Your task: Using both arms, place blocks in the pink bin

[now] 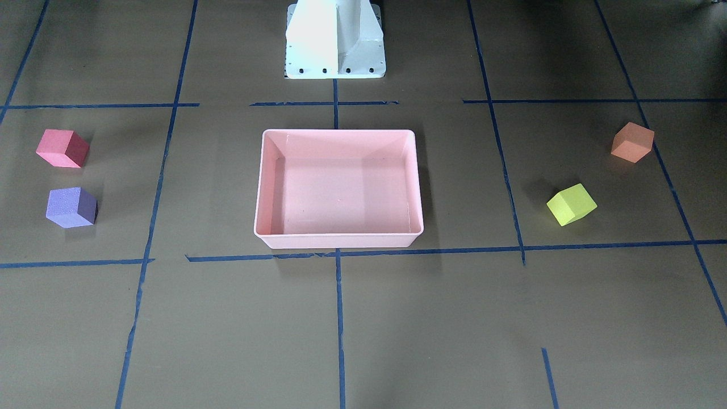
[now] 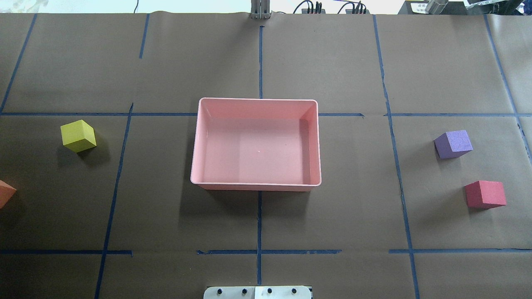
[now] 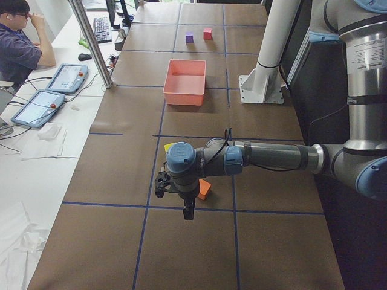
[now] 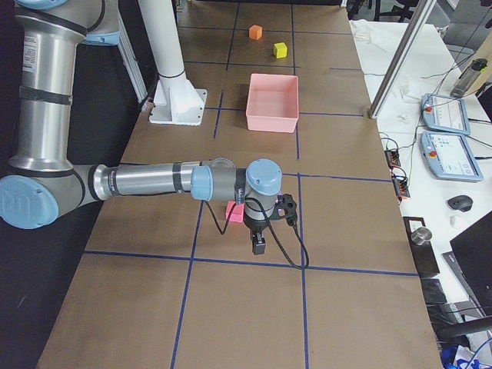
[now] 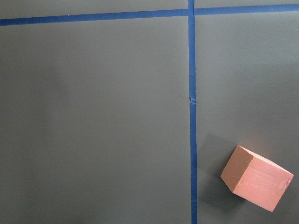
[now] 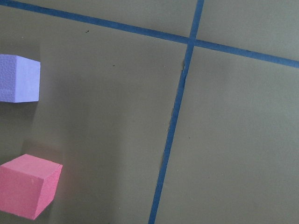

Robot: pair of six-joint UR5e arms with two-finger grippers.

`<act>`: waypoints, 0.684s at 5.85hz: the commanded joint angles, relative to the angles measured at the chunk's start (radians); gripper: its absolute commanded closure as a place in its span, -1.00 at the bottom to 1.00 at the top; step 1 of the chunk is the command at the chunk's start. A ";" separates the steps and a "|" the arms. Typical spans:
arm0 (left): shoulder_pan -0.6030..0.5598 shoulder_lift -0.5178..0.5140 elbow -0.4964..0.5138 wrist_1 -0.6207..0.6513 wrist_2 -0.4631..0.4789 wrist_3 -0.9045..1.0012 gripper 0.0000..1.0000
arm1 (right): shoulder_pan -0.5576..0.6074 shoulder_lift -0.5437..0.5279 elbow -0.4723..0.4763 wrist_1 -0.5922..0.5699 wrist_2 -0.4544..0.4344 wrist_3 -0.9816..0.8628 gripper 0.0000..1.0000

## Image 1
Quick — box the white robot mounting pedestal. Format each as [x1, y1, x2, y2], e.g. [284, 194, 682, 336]
[284, 1, 387, 80]

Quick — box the red foam block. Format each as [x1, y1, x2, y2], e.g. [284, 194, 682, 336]
[35, 129, 89, 168]

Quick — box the purple foam block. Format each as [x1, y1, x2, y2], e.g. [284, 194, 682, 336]
[45, 187, 98, 228]

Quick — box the pink plastic bin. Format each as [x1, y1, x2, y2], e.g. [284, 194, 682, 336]
[254, 129, 425, 249]

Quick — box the orange foam block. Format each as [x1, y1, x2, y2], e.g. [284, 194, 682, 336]
[611, 122, 655, 163]

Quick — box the yellow foam block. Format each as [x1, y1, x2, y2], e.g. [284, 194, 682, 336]
[547, 183, 598, 226]

